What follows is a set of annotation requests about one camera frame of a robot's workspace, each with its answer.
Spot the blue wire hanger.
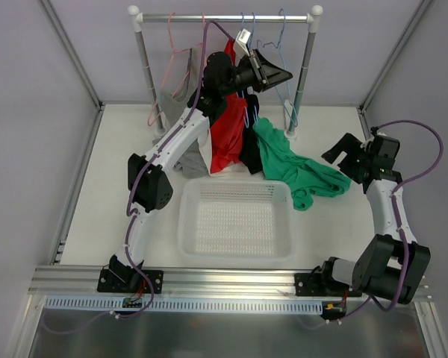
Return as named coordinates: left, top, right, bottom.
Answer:
left=256, top=8, right=298, bottom=127

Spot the green tank top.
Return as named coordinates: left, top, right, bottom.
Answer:
left=252, top=117, right=350, bottom=211

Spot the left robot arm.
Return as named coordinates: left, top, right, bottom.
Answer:
left=97, top=49, right=293, bottom=294

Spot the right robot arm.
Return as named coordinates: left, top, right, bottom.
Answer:
left=294, top=131, right=431, bottom=307

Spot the blue hanger with red garment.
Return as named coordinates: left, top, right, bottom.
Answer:
left=237, top=13, right=249, bottom=128

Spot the grey tank top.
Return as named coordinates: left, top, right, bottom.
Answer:
left=158, top=47, right=208, bottom=179

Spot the white clothes rack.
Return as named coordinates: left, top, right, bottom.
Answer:
left=128, top=5, right=323, bottom=139

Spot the red and white garment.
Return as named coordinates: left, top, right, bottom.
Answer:
left=203, top=40, right=247, bottom=175

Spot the black garment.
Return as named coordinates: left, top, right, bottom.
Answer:
left=239, top=92, right=263, bottom=175

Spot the white plastic basket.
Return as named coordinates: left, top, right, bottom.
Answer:
left=177, top=178, right=296, bottom=262

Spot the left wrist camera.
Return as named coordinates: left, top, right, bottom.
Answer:
left=233, top=28, right=252, bottom=58

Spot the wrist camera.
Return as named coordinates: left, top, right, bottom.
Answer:
left=368, top=127, right=400, bottom=160
left=233, top=28, right=252, bottom=58

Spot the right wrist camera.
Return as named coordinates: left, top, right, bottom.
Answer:
left=368, top=127, right=400, bottom=160

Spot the pink wire hanger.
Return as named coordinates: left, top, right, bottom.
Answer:
left=146, top=12, right=202, bottom=127

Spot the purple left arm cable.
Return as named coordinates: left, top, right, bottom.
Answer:
left=40, top=20, right=240, bottom=335

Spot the aluminium frame post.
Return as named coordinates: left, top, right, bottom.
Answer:
left=37, top=0, right=102, bottom=110

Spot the white slotted cable duct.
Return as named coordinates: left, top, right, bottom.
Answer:
left=44, top=295, right=323, bottom=315

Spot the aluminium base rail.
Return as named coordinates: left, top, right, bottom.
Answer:
left=28, top=265, right=310, bottom=299

